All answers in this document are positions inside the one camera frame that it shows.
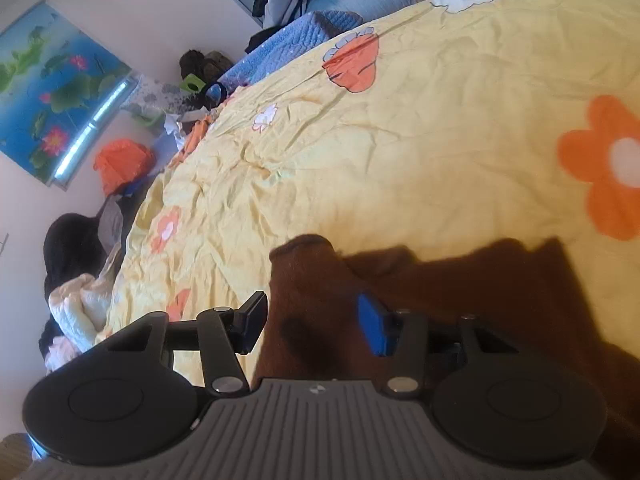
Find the lotus wall poster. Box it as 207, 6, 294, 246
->
0, 0, 139, 189

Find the dark clothes heap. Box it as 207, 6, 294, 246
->
42, 212, 123, 306

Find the white quilted jacket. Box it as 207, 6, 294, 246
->
46, 274, 118, 348

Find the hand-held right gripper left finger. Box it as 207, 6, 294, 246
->
94, 290, 269, 401

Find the yellow printed blanket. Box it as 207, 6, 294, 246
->
95, 0, 640, 391

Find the black round mirror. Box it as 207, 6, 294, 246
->
202, 82, 229, 109

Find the blue quilted blanket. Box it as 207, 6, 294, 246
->
217, 10, 367, 92

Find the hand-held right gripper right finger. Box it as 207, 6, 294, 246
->
356, 293, 527, 401

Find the brown garment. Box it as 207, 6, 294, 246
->
252, 233, 640, 463

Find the orange plastic bag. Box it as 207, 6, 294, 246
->
93, 140, 157, 197

